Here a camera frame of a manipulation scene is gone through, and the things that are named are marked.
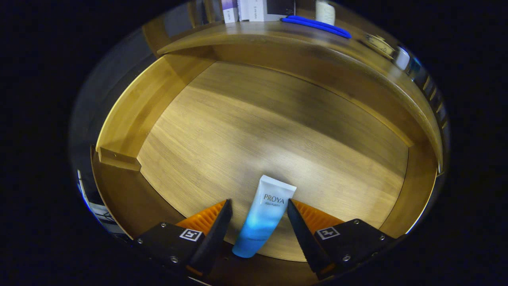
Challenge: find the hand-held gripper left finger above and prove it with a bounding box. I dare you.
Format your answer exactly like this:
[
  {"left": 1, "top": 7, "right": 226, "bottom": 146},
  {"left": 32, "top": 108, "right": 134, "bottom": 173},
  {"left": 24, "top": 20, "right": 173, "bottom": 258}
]
[{"left": 133, "top": 199, "right": 233, "bottom": 278}]

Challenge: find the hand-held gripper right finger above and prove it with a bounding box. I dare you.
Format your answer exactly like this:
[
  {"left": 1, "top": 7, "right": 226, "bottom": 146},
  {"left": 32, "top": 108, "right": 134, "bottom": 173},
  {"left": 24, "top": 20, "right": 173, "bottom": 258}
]
[{"left": 287, "top": 199, "right": 395, "bottom": 280}]

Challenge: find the blue white cosmetic tube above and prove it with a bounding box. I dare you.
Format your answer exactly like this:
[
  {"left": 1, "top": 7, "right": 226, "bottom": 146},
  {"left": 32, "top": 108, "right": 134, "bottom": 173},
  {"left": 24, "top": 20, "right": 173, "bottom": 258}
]
[{"left": 232, "top": 175, "right": 297, "bottom": 259}]

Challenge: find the wooden drawer with black knob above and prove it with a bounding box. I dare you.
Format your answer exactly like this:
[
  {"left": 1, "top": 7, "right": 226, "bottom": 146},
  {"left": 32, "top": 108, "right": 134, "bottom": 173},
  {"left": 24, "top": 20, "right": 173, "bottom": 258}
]
[{"left": 90, "top": 42, "right": 443, "bottom": 286}]

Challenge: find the wooden cabinet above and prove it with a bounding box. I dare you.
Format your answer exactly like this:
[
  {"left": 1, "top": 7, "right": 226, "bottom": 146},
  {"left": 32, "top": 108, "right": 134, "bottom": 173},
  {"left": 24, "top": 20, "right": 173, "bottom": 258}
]
[{"left": 141, "top": 0, "right": 451, "bottom": 175}]

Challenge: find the wooden countertop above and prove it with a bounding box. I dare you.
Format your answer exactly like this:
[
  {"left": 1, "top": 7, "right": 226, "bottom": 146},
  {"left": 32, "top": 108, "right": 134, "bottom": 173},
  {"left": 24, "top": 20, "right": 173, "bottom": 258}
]
[{"left": 157, "top": 19, "right": 444, "bottom": 173}]

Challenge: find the white bottle with blue cap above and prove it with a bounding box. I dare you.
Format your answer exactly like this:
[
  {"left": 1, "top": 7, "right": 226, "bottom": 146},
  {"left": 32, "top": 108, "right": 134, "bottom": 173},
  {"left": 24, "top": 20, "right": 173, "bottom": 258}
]
[{"left": 395, "top": 47, "right": 410, "bottom": 71}]

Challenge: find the yellow lidded teacup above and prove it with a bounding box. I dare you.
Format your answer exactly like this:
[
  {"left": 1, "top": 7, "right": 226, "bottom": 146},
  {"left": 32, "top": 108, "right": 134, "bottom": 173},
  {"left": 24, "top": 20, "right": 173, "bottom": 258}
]
[{"left": 366, "top": 34, "right": 396, "bottom": 60}]

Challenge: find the blue folded cloth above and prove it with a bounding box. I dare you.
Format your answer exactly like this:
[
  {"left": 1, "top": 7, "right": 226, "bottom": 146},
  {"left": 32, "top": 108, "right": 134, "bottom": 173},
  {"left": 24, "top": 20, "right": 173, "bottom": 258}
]
[{"left": 280, "top": 15, "right": 352, "bottom": 39}]

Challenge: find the purple white book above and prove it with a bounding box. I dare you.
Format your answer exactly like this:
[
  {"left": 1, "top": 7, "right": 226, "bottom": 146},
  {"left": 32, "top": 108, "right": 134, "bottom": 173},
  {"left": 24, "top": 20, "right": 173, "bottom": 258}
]
[{"left": 221, "top": 0, "right": 239, "bottom": 23}]

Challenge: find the white pump bottle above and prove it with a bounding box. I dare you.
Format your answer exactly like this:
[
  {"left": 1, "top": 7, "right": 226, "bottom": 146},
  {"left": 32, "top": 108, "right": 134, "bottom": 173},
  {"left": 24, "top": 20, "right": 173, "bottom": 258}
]
[{"left": 316, "top": 0, "right": 336, "bottom": 26}]

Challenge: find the thick white portrait book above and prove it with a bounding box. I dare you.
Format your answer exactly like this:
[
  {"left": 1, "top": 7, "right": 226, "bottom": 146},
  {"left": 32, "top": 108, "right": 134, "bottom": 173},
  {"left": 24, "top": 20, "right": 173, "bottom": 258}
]
[{"left": 248, "top": 0, "right": 296, "bottom": 22}]

